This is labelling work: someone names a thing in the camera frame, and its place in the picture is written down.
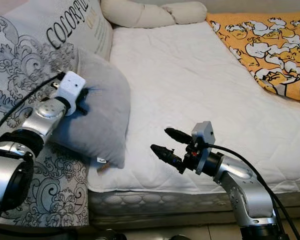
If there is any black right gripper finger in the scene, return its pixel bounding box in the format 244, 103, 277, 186
163, 127, 194, 146
149, 143, 185, 170

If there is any grey square pillow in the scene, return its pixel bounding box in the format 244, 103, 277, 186
55, 47, 132, 171

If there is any yellow cartoon egg blanket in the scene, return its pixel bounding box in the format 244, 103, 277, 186
205, 12, 300, 104

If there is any white quilted mattress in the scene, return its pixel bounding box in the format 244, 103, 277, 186
87, 20, 300, 197

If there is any grey patterned bed base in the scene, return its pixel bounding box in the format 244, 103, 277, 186
88, 190, 300, 229

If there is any dark robot right foot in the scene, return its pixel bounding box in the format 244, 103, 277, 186
167, 233, 194, 240

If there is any cream bolster pillow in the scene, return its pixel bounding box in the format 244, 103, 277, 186
99, 0, 209, 30

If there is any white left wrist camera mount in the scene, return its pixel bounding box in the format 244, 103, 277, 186
57, 70, 88, 117

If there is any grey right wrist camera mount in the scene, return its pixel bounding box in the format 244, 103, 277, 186
191, 120, 215, 176

